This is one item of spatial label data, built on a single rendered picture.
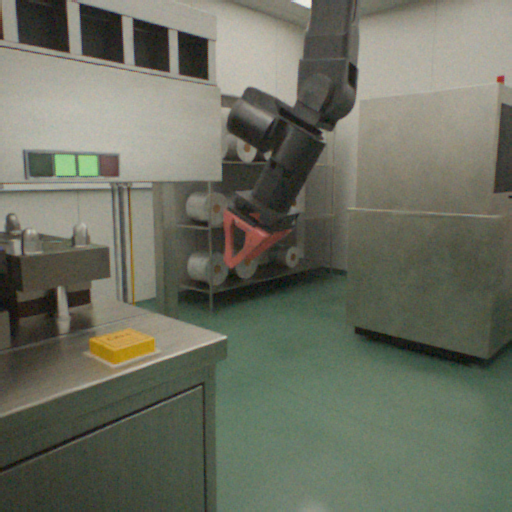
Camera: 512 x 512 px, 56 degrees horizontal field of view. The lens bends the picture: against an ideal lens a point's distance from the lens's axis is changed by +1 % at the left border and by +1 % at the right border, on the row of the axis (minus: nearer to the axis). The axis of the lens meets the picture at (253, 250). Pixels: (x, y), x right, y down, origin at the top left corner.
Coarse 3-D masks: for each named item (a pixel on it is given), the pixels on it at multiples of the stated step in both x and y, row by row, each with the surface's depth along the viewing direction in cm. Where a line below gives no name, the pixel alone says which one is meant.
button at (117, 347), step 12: (108, 336) 71; (120, 336) 71; (132, 336) 71; (144, 336) 71; (96, 348) 69; (108, 348) 67; (120, 348) 66; (132, 348) 68; (144, 348) 69; (108, 360) 67; (120, 360) 66
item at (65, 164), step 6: (60, 156) 117; (66, 156) 118; (72, 156) 119; (60, 162) 117; (66, 162) 118; (72, 162) 119; (60, 168) 117; (66, 168) 118; (72, 168) 119; (60, 174) 117; (66, 174) 118; (72, 174) 119
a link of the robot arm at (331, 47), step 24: (312, 0) 56; (336, 0) 55; (360, 0) 56; (312, 24) 56; (336, 24) 55; (312, 48) 56; (336, 48) 55; (312, 72) 56; (336, 72) 55; (336, 96) 55; (336, 120) 62
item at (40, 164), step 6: (30, 156) 111; (36, 156) 112; (42, 156) 113; (48, 156) 114; (30, 162) 112; (36, 162) 113; (42, 162) 114; (48, 162) 115; (30, 168) 112; (36, 168) 113; (42, 168) 114; (48, 168) 115; (36, 174) 113; (42, 174) 114; (48, 174) 115
